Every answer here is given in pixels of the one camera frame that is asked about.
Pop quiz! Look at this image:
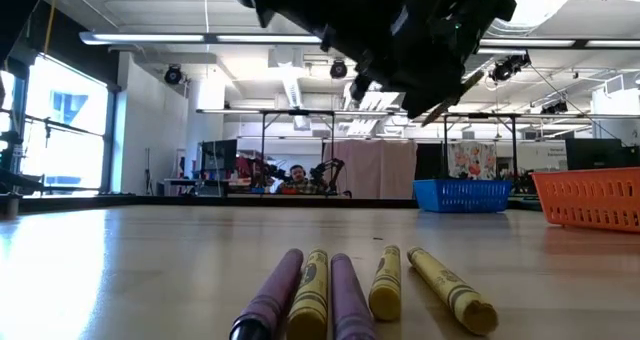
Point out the dark short post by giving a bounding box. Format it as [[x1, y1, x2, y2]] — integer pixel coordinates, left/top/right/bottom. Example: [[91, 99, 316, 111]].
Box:
[[0, 193, 22, 220]]

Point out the black monitor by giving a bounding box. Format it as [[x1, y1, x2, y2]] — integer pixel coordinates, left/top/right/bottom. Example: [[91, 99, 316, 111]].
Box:
[[199, 138, 239, 181], [564, 138, 640, 171]]

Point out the black station frame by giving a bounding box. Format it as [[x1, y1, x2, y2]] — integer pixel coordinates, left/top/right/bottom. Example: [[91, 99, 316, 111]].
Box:
[[196, 107, 346, 197], [382, 110, 640, 181]]

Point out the red cabinet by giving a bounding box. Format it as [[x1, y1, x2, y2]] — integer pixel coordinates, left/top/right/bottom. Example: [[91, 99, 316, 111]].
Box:
[[234, 153, 262, 179]]

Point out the black ceiling spotlight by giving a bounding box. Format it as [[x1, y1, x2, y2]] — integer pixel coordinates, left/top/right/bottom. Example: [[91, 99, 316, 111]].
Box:
[[163, 64, 184, 86], [328, 59, 349, 80]]

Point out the yellow hanging cord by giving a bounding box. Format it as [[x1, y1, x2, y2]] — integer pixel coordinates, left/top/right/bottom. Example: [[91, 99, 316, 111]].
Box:
[[43, 0, 59, 56]]

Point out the pink curtain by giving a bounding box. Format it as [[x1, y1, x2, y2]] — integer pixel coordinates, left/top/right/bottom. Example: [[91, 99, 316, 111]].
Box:
[[322, 138, 419, 200]]

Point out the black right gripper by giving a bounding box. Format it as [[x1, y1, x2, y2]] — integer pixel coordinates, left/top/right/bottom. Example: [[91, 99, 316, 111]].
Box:
[[324, 4, 481, 120]]

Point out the black ceiling camera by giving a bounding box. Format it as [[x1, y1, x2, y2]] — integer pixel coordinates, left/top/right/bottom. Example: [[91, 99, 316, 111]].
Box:
[[487, 52, 534, 84], [539, 99, 571, 115]]

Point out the ceiling light strip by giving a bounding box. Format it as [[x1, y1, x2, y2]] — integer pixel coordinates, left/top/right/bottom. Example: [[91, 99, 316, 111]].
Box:
[[477, 38, 640, 50], [79, 31, 324, 46]]

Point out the floral cloth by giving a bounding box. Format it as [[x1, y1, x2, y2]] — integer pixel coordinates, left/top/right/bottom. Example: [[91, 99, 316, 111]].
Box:
[[446, 140, 500, 180]]

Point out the black equipment stand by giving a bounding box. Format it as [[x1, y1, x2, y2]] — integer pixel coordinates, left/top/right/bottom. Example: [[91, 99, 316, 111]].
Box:
[[0, 129, 46, 196]]

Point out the yellow crayon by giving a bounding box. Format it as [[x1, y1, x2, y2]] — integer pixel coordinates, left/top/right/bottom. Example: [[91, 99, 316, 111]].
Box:
[[284, 248, 329, 340], [406, 246, 499, 337], [367, 244, 403, 323]]

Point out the silver air duct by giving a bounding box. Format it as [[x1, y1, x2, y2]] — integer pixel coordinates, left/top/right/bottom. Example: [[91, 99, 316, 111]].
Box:
[[459, 0, 581, 81]]

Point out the black aluminium table frame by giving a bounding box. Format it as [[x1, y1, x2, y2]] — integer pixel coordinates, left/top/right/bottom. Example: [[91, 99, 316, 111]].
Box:
[[0, 193, 544, 212]]

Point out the purple crayon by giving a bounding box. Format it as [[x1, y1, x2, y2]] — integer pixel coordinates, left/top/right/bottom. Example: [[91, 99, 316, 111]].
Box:
[[329, 253, 377, 340], [229, 248, 305, 340]]

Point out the blue plastic basket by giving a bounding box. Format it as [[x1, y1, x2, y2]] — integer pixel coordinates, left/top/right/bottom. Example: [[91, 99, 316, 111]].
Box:
[[412, 178, 514, 214]]

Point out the orange plastic basket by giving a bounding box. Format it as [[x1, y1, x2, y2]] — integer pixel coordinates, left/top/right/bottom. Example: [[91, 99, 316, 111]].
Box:
[[531, 167, 640, 234]]

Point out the person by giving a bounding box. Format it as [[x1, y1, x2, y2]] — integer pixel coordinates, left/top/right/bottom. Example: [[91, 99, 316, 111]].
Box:
[[277, 163, 326, 196]]

